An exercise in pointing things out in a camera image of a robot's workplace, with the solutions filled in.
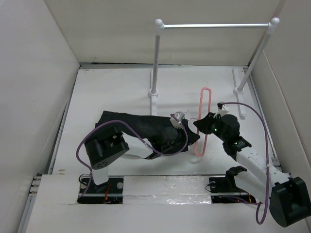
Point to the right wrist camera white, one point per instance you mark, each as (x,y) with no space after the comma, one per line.
(223,109)

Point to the white metal clothes rack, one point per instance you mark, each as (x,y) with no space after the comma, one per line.
(239,88)

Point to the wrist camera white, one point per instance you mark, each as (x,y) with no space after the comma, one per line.
(223,109)
(178,120)

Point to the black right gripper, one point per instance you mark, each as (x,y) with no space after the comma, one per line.
(204,123)

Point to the black trousers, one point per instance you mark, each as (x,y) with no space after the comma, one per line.
(137,126)

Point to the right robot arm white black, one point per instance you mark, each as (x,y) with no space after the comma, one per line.
(285,198)

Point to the silver foil tape strip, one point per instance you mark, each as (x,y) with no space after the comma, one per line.
(160,190)

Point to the pink plastic hanger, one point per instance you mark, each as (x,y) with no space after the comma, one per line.
(202,120)

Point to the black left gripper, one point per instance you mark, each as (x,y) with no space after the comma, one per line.
(192,137)

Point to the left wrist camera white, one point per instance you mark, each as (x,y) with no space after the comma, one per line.
(178,120)

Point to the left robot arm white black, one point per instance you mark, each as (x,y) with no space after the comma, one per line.
(106,143)

